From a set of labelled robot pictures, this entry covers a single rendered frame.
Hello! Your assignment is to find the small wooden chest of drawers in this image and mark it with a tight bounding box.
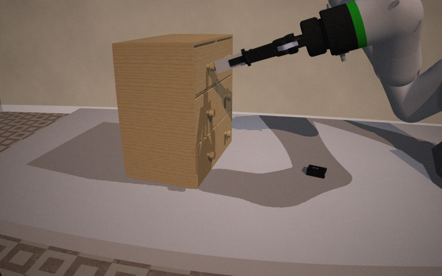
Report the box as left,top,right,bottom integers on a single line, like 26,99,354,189
112,34,233,189

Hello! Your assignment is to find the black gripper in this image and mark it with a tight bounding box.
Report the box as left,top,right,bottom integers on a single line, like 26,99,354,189
214,17,327,73

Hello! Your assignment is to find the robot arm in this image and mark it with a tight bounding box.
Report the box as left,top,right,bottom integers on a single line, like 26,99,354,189
318,0,442,123

